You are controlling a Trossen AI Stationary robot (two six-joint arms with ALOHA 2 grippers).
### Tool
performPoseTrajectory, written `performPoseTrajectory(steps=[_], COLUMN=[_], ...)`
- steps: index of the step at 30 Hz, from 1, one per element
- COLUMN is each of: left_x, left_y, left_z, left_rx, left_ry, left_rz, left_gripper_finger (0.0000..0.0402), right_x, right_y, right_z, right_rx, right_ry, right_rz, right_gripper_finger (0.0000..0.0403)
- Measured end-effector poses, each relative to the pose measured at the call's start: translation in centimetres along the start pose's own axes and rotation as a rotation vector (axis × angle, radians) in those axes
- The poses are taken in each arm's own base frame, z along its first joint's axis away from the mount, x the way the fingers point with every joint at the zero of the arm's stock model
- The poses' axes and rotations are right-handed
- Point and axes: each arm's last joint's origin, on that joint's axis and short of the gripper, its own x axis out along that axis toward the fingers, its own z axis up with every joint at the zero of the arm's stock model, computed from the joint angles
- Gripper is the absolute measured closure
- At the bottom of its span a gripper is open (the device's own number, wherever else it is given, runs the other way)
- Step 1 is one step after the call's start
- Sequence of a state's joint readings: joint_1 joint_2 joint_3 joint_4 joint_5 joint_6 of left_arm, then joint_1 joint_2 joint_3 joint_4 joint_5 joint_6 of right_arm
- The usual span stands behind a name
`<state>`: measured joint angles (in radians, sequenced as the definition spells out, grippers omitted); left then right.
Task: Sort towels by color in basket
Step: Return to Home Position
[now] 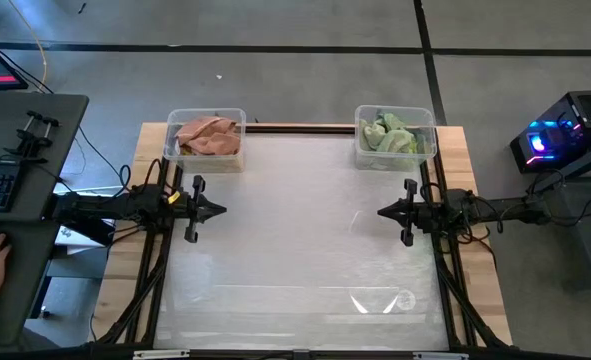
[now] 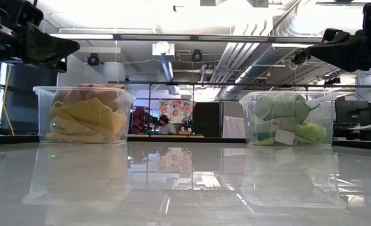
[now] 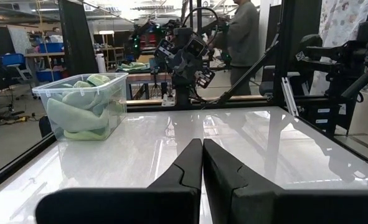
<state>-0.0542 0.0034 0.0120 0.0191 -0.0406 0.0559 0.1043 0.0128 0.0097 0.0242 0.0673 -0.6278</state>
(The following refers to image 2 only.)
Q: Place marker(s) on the silver ventilation duct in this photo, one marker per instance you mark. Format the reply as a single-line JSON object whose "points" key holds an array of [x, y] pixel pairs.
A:
{"points": [[266, 59]]}

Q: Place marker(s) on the orange flower poster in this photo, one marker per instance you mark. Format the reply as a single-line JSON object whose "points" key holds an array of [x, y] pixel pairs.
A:
{"points": [[179, 108]]}

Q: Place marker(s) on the white cylinder tank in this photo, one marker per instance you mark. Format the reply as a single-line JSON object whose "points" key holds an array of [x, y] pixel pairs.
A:
{"points": [[113, 72]]}

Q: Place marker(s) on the pink towel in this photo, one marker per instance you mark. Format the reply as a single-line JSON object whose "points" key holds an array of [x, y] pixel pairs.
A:
{"points": [[100, 94]]}

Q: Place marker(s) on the black aluminium table frame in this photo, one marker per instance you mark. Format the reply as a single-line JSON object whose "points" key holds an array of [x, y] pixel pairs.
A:
{"points": [[172, 138]]}

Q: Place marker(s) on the light orange checked towel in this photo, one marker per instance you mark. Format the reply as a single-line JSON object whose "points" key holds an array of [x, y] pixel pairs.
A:
{"points": [[62, 137]]}

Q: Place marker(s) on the clear plastic bin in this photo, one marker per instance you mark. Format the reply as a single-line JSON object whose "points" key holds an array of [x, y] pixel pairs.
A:
{"points": [[329, 113], [42, 110]]}

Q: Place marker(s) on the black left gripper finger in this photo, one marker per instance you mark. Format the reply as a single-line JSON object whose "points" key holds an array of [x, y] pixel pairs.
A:
{"points": [[50, 47]]}

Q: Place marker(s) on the white ceiling lamp box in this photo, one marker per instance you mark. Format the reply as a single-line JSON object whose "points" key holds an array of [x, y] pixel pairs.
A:
{"points": [[163, 48]]}

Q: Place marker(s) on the black office monitor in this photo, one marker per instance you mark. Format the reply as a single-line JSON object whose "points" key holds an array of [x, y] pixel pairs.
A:
{"points": [[351, 111]]}

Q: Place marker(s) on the long ceiling light fixture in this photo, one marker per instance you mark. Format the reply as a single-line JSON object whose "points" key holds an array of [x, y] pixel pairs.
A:
{"points": [[141, 36]]}

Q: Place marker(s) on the black panel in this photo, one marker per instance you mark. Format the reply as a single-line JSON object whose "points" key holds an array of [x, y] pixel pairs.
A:
{"points": [[207, 119]]}

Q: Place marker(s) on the black metal rack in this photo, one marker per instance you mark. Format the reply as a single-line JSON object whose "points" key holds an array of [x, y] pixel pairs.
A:
{"points": [[172, 83]]}

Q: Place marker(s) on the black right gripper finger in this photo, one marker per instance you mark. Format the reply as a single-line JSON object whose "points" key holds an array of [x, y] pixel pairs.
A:
{"points": [[345, 53]]}

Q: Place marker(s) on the black ceiling spotlight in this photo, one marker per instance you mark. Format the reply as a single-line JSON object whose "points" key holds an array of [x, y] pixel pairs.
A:
{"points": [[93, 59], [299, 58], [196, 56]]}

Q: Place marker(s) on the person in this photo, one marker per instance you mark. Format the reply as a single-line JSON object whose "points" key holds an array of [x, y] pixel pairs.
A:
{"points": [[168, 127]]}

